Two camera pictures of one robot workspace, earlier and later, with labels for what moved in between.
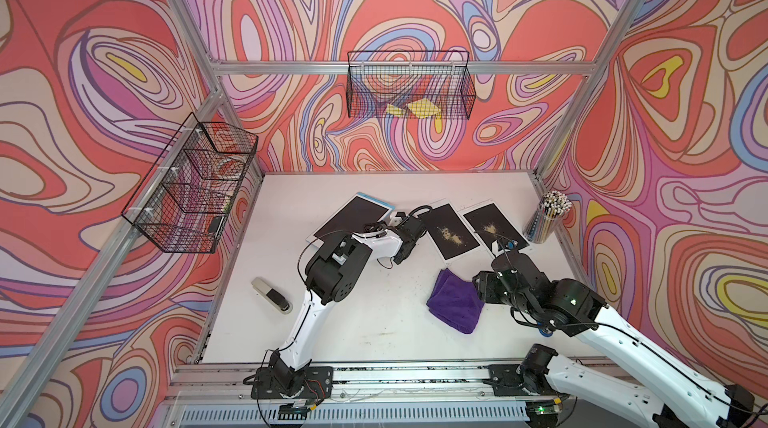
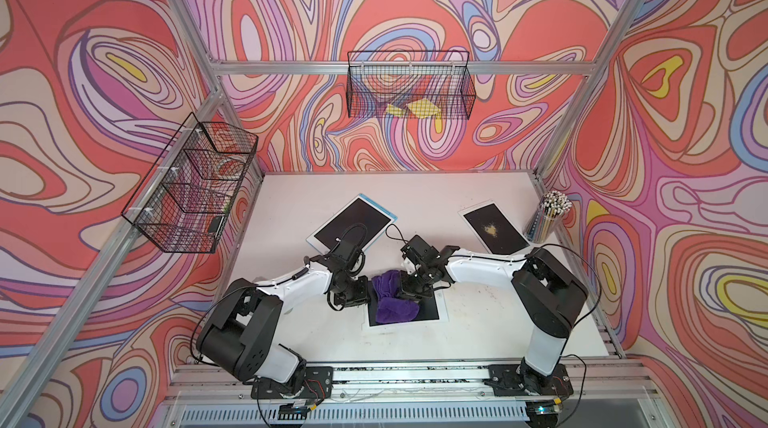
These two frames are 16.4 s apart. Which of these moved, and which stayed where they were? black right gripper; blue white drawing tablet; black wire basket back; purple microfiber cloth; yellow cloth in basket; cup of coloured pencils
Moved: black right gripper; purple microfiber cloth
Stayed: yellow cloth in basket; cup of coloured pencils; black wire basket back; blue white drawing tablet
